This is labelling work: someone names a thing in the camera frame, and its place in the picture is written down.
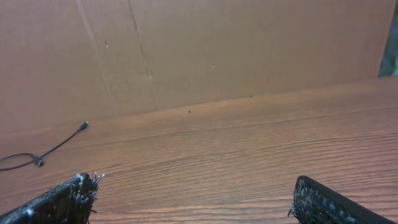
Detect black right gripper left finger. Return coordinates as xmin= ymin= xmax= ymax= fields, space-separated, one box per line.
xmin=1 ymin=172 xmax=104 ymax=224

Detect black thin cable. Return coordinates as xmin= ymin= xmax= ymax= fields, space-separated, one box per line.
xmin=0 ymin=121 xmax=90 ymax=172

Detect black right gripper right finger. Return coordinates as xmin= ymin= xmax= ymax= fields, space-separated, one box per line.
xmin=288 ymin=175 xmax=396 ymax=224

